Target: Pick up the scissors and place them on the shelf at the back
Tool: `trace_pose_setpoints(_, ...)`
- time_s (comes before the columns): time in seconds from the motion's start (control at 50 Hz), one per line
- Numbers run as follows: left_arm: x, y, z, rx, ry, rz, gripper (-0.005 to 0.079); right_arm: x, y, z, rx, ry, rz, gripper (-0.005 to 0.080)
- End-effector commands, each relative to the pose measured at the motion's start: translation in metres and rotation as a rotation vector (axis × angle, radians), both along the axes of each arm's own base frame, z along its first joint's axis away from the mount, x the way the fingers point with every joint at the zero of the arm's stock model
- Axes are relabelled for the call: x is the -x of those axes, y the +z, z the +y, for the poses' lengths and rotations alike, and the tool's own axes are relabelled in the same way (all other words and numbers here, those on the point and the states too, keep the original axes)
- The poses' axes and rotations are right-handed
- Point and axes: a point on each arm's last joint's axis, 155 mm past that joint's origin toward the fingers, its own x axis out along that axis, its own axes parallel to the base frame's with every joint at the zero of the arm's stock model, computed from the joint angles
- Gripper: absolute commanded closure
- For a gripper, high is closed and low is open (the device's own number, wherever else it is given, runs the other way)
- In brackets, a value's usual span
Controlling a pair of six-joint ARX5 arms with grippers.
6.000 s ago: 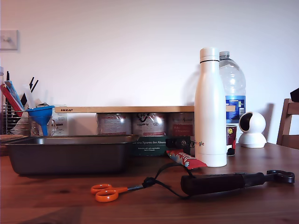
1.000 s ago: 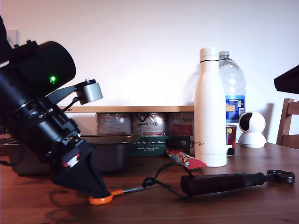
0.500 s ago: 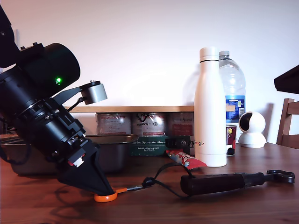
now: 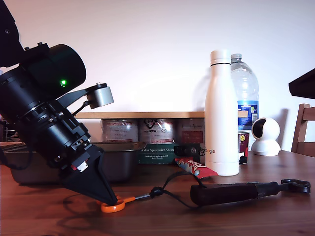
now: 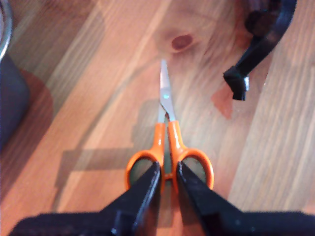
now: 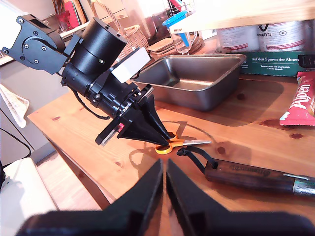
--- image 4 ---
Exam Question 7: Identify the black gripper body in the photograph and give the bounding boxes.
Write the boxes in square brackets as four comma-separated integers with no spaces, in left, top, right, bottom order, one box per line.
[18,102,105,182]

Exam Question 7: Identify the orange-handled scissors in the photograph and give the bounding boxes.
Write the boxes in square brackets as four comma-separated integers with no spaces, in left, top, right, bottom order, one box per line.
[96,195,151,213]

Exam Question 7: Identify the wooden shelf board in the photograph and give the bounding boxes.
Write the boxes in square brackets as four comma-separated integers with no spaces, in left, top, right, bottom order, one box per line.
[73,112,205,119]

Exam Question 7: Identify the dark grey baking pan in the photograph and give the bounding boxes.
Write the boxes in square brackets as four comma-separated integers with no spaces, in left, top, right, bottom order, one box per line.
[0,142,146,185]

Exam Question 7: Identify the tin can with red label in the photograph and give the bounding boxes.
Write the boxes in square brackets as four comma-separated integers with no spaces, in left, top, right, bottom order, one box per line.
[101,118,139,143]

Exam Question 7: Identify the dark green book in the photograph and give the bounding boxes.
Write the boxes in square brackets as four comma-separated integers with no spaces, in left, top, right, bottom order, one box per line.
[137,143,205,165]

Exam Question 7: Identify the tin can with black logo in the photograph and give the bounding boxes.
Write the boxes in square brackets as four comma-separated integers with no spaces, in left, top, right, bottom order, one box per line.
[139,118,176,145]

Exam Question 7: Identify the small black box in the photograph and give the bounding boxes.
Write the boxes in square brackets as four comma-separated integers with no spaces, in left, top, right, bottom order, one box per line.
[174,144,201,157]

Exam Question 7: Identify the red snack wrapper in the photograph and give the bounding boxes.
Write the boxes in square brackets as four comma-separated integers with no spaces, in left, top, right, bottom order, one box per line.
[174,158,219,179]

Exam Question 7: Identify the tin can with red square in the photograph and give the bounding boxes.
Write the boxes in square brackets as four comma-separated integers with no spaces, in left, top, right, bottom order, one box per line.
[177,118,205,144]

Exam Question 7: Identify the white insulated bottle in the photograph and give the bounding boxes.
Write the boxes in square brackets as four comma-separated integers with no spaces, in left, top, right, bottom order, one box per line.
[204,49,240,177]

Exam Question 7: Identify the clear plastic water bottle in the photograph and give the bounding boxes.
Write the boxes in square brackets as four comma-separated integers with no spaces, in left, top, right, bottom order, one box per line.
[230,54,260,131]

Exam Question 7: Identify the wooden chair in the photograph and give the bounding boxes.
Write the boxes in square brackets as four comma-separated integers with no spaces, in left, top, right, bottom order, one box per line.
[291,103,315,158]

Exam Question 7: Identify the short black camera cable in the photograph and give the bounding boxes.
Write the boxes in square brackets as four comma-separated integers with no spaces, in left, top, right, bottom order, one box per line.
[73,100,91,116]

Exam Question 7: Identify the black wrist strap cord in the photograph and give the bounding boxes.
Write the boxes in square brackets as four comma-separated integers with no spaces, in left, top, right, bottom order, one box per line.
[149,171,205,211]

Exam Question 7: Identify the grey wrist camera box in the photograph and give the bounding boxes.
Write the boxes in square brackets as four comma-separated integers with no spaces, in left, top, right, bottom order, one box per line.
[56,83,115,116]

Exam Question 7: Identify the black long-handled tool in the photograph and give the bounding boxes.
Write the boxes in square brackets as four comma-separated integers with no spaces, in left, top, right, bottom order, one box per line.
[190,178,311,207]

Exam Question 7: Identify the white round security camera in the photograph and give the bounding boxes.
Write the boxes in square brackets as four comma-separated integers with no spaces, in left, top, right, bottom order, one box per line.
[251,117,282,156]

